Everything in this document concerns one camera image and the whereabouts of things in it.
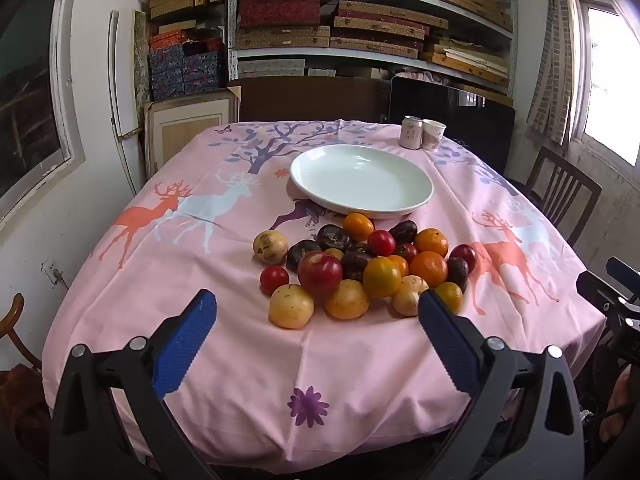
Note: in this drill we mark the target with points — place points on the white metal shelf rack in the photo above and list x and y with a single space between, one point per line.
231 10

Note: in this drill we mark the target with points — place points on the red cherry tomato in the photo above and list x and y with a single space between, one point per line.
406 251
381 242
274 280

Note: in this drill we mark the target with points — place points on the dark wooden chair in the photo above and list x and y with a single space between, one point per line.
565 185

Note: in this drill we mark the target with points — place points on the pink cloth bundle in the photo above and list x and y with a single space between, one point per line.
425 76

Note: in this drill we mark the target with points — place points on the pale drink can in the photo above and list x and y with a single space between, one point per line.
411 132

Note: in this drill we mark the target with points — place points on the pink printed tablecloth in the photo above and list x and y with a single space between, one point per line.
350 370

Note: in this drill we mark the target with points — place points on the curved wooden chair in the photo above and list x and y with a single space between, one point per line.
12 330

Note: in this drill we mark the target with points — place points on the framed beige board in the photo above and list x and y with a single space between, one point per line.
190 125

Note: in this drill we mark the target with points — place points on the curtained bright window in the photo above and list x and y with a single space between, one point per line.
610 75

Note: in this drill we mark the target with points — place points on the white framed window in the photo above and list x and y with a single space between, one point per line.
30 85

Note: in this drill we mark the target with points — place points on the pale yellow round fruit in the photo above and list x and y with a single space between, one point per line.
407 296
347 299
291 306
270 246

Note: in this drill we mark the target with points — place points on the small yellow-orange fruit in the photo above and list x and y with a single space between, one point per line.
334 253
449 296
381 276
399 263

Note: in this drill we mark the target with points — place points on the dark brown board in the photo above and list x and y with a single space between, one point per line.
310 100

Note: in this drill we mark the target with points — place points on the shelf with stacked boxes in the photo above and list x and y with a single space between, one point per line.
280 10

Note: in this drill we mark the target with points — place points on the white paper cup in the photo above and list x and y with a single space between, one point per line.
433 135

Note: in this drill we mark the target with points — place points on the marble slab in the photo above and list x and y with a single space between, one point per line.
142 60

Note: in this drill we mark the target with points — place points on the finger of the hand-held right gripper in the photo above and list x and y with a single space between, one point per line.
612 305
625 272

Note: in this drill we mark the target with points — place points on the white plate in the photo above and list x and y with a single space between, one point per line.
360 180

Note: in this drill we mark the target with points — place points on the red plum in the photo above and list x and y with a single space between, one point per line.
465 256
320 273

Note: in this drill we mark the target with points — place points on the wall outlet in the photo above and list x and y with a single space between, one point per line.
52 272

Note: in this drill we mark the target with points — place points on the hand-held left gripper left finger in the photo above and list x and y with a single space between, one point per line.
185 340

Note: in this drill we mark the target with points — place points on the orange mandarin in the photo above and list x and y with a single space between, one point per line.
358 226
428 268
431 241

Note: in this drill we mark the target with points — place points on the stack of blue patterned boxes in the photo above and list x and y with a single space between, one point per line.
175 70

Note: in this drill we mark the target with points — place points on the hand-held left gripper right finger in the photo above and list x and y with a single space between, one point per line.
450 340

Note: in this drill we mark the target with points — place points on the glossy black panel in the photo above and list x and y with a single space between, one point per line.
475 120

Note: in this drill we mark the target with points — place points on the brown cloth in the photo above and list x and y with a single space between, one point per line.
22 410

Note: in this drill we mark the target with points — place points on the dark purple passion fruit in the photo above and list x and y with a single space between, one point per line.
359 248
403 231
457 275
333 236
355 266
300 254

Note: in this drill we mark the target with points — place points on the patterned curtain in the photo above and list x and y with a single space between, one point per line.
555 60

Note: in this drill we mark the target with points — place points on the white leaning board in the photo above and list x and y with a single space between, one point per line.
122 110

